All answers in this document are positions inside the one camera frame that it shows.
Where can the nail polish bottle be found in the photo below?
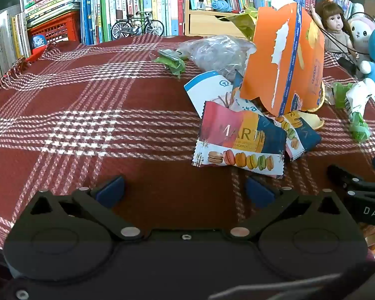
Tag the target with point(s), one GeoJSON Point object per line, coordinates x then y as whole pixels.
{"type": "Point", "coordinates": [201, 4]}

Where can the yellow green foil wrapper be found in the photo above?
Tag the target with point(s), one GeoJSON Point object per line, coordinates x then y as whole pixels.
{"type": "Point", "coordinates": [245, 23]}

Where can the red plastic crate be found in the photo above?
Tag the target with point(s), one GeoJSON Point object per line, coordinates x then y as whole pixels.
{"type": "Point", "coordinates": [59, 26]}

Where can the orange chip bag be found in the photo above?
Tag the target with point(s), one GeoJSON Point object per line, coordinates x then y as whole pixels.
{"type": "Point", "coordinates": [268, 62]}

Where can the dark blue small container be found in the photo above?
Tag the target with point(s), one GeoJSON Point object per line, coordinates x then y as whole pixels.
{"type": "Point", "coordinates": [39, 41]}

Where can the brown-haired doll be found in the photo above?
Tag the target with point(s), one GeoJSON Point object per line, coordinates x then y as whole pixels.
{"type": "Point", "coordinates": [334, 22]}

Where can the small macaron snack packet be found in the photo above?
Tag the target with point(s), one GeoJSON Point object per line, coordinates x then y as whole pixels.
{"type": "Point", "coordinates": [303, 137]}

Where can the clear plastic bag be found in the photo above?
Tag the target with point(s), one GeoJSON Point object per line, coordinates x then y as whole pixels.
{"type": "Point", "coordinates": [218, 53]}

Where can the white bunny plush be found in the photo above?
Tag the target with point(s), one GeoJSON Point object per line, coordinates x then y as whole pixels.
{"type": "Point", "coordinates": [362, 31]}

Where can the large macaron snack packet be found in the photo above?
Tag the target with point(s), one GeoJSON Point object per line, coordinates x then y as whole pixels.
{"type": "Point", "coordinates": [237, 137]}

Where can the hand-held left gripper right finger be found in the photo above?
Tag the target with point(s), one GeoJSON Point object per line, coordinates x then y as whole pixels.
{"type": "Point", "coordinates": [259, 193]}

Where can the row of pale old books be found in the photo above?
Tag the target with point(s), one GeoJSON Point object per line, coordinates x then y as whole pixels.
{"type": "Point", "coordinates": [6, 43]}

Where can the red plaid blanket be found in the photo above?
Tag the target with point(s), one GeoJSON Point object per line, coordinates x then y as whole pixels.
{"type": "Point", "coordinates": [81, 115]}

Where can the green crumpled wrapper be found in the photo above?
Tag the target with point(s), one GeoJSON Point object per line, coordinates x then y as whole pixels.
{"type": "Point", "coordinates": [175, 65]}

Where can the wooden drawer box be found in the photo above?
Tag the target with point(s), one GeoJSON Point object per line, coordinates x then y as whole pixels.
{"type": "Point", "coordinates": [206, 22]}

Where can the white blue packet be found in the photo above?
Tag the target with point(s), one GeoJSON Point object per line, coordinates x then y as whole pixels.
{"type": "Point", "coordinates": [206, 87]}

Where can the stack of flat books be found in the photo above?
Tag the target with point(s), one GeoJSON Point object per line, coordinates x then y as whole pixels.
{"type": "Point", "coordinates": [53, 3]}

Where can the blue yarn ball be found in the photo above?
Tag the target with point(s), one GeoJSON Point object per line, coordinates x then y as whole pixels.
{"type": "Point", "coordinates": [221, 4]}

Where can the black bicycle model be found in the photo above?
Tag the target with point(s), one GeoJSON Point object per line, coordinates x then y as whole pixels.
{"type": "Point", "coordinates": [120, 31]}

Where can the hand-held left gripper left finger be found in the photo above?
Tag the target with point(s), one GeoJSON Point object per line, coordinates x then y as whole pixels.
{"type": "Point", "coordinates": [111, 190]}

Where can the white green plastic wrapper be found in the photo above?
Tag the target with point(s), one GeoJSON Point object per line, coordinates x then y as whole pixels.
{"type": "Point", "coordinates": [357, 100]}

